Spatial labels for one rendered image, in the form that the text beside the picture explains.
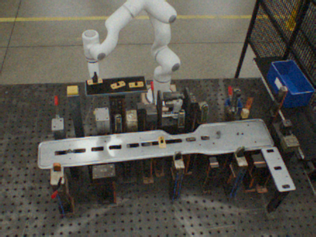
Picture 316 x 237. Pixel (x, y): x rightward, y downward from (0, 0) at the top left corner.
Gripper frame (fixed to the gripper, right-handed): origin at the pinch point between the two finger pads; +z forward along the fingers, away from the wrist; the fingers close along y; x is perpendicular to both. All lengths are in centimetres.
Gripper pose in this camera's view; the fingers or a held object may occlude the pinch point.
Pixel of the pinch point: (94, 78)
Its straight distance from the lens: 214.7
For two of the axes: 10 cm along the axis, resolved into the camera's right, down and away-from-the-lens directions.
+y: 2.7, 7.3, -6.2
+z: -0.4, 6.5, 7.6
